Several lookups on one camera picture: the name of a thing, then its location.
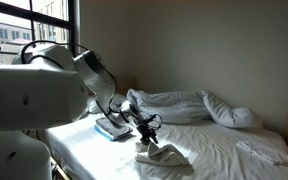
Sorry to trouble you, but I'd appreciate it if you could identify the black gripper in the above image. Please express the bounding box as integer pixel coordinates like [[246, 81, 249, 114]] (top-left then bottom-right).
[[135, 114, 162, 147]]

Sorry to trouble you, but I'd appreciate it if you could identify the large white towel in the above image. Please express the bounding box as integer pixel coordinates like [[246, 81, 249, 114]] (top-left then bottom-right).
[[134, 141, 192, 167]]

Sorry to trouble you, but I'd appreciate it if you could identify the folded grey towel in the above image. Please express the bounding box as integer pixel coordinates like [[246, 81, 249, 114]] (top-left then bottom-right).
[[95, 116, 134, 140]]

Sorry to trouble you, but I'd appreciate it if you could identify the folded blue towel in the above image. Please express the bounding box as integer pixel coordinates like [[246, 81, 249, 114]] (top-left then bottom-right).
[[93, 124, 133, 143]]

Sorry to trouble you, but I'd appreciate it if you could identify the small folded white towel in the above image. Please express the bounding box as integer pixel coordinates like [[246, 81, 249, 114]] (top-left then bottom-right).
[[236, 139, 288, 166]]

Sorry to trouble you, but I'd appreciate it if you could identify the crumpled pale grey duvet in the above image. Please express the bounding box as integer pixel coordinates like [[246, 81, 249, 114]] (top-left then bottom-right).
[[126, 88, 263, 130]]

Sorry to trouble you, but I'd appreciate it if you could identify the mattress with white sheet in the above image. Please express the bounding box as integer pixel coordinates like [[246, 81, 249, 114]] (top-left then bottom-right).
[[45, 111, 288, 180]]

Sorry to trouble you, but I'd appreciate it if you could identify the pale building outside window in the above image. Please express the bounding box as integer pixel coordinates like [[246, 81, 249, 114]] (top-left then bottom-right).
[[0, 0, 68, 65]]

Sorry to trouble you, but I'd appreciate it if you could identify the dark window frame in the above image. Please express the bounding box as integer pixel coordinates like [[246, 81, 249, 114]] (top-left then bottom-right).
[[0, 0, 79, 64]]

